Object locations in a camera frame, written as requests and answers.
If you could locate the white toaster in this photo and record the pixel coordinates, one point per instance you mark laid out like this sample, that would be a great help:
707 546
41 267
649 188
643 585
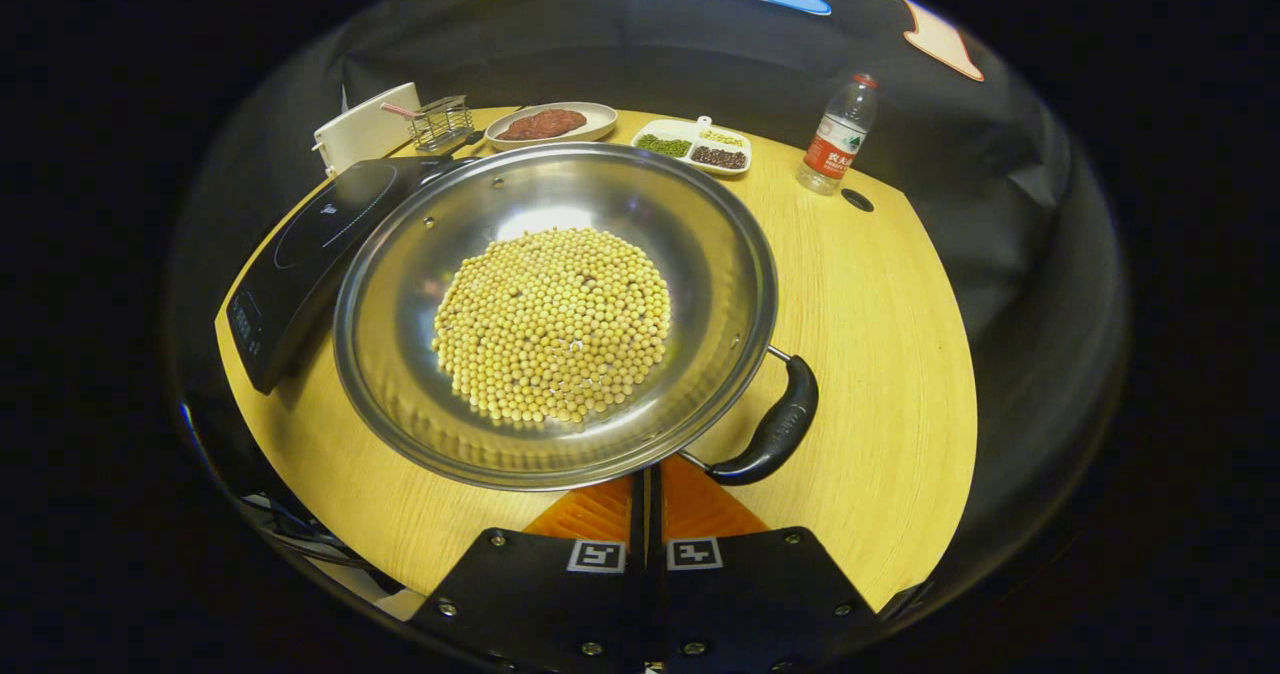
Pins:
365 129

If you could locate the clear plastic water bottle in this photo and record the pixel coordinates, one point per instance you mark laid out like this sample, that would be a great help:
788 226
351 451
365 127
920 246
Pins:
835 144

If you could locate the white divided dish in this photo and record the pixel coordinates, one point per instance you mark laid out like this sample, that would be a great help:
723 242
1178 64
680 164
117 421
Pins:
690 136

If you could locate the pile of pale yellow beans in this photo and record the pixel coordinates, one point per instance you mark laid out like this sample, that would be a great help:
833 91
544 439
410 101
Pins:
722 138

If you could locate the white round plate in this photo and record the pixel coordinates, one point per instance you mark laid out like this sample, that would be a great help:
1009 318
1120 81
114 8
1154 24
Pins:
600 124

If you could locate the pink striped straw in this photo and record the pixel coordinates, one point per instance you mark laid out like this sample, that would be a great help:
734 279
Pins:
400 111

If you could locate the brown meat piece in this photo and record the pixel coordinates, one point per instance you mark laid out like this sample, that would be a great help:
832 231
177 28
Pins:
562 121
520 128

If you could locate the pile of dark beans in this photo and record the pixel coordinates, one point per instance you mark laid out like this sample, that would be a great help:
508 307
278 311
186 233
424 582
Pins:
718 157

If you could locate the pile of yellow soybeans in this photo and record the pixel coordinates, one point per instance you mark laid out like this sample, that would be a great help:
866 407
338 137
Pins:
550 324

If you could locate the pile of green beans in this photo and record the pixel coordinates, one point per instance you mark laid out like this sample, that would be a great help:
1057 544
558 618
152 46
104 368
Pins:
664 145

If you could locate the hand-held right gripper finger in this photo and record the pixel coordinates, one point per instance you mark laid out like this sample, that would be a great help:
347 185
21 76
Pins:
637 574
658 574

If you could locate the black induction cooktop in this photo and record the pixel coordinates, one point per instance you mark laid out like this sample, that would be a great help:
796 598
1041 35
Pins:
310 244

